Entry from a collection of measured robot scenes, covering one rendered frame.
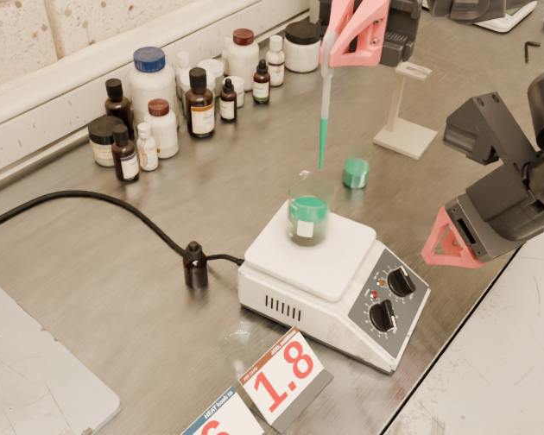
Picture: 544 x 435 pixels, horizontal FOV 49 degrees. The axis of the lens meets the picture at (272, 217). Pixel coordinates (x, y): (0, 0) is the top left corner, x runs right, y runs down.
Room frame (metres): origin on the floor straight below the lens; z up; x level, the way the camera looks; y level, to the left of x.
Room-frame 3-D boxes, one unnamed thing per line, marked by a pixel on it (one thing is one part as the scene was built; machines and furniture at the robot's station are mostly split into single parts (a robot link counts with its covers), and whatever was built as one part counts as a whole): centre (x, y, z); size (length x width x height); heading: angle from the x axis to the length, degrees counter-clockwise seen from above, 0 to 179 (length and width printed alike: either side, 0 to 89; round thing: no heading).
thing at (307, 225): (0.48, -0.04, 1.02); 0.06 x 0.05 x 0.08; 18
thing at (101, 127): (0.72, 0.25, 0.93); 0.05 x 0.05 x 0.06
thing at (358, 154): (0.69, -0.12, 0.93); 0.04 x 0.04 x 0.06
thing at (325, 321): (0.46, -0.07, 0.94); 0.22 x 0.13 x 0.08; 63
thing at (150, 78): (0.81, 0.20, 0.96); 0.07 x 0.07 x 0.13
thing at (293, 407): (0.33, -0.03, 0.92); 0.09 x 0.06 x 0.04; 141
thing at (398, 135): (0.80, -0.21, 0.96); 0.08 x 0.08 x 0.13; 59
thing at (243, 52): (0.95, 0.06, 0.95); 0.06 x 0.06 x 0.10
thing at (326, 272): (0.47, -0.05, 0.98); 0.12 x 0.12 x 0.01; 63
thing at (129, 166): (0.68, 0.22, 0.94); 0.03 x 0.03 x 0.08
